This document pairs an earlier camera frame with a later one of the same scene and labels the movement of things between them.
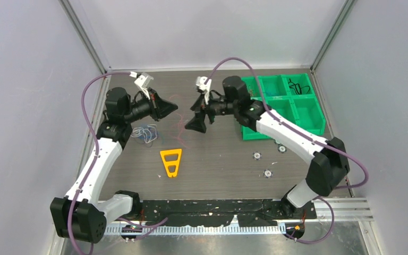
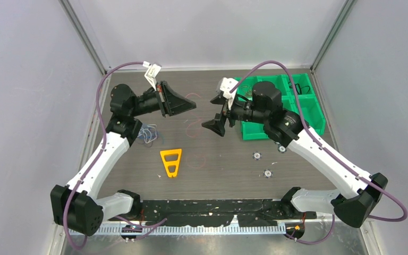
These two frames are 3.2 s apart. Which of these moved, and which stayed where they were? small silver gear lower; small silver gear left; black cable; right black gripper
Moved: right black gripper
Stayed: black cable; small silver gear left; small silver gear lower
